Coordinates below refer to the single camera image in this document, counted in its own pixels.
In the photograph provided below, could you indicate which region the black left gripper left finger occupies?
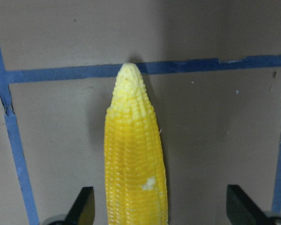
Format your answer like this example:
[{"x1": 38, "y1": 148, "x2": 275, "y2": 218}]
[{"x1": 65, "y1": 187, "x2": 95, "y2": 225}]

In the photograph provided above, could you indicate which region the yellow corn cob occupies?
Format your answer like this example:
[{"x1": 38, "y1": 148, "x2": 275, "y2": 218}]
[{"x1": 104, "y1": 63, "x2": 168, "y2": 225}]

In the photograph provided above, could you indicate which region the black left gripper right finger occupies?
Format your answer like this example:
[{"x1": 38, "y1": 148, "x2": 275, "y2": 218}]
[{"x1": 226, "y1": 185, "x2": 268, "y2": 225}]

